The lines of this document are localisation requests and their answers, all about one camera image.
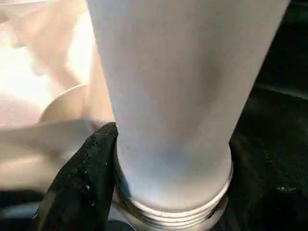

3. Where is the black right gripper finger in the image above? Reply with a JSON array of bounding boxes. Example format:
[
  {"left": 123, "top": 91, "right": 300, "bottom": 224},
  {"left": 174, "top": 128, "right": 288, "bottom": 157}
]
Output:
[{"left": 28, "top": 122, "right": 119, "bottom": 231}]

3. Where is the white plastic table top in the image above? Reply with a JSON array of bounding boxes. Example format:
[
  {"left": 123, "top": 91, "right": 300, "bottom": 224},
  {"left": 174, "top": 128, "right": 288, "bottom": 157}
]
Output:
[{"left": 0, "top": 0, "right": 150, "bottom": 231}]

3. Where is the white plastic table leg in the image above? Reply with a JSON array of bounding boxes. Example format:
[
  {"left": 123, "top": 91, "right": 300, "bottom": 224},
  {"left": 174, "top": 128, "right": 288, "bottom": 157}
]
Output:
[{"left": 86, "top": 0, "right": 292, "bottom": 228}]

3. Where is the black work mat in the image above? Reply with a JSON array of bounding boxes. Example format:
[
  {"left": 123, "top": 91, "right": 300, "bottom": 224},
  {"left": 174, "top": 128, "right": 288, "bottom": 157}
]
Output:
[{"left": 0, "top": 0, "right": 308, "bottom": 231}]

